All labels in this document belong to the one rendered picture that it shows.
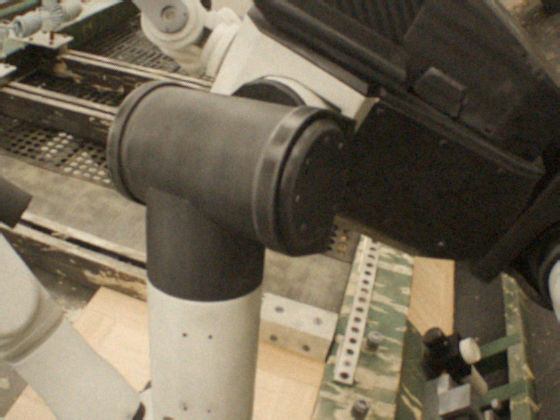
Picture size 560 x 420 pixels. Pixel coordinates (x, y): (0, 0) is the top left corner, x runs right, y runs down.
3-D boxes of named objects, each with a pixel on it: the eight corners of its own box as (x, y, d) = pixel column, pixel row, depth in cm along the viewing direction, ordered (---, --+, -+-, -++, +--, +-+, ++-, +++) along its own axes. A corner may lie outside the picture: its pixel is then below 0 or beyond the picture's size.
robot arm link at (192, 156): (315, 281, 42) (335, 103, 38) (247, 330, 35) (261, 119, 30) (197, 239, 48) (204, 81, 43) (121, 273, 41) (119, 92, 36)
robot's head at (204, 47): (244, 34, 63) (180, 0, 62) (236, 14, 53) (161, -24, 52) (216, 82, 64) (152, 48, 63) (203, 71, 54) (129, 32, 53)
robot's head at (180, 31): (223, 32, 60) (180, -15, 59) (213, 15, 51) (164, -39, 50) (181, 69, 60) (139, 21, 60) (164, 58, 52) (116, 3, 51)
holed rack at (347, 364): (351, 386, 81) (352, 384, 81) (332, 381, 82) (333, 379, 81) (412, 59, 214) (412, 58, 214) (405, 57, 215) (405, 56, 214)
